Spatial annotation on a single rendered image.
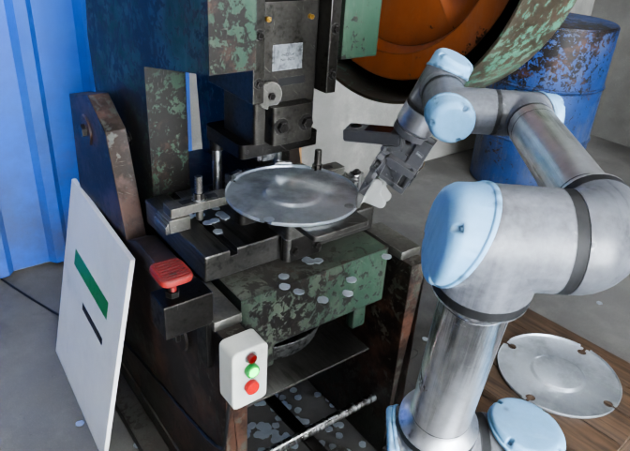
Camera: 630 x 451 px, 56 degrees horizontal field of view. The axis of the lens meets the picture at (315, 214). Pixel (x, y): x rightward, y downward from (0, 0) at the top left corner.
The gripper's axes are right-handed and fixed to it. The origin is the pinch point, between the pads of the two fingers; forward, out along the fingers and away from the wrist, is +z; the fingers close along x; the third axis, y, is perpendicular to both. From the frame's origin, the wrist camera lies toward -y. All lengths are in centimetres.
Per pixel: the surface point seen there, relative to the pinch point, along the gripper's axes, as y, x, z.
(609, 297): 95, 124, 48
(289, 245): -7.0, -7.5, 13.9
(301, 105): -19.8, 0.9, -10.9
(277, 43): -28.6, -1.2, -20.3
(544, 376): 59, 18, 24
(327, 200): -5.5, -0.3, 3.8
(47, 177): -107, 39, 88
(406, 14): -15.8, 35.0, -28.3
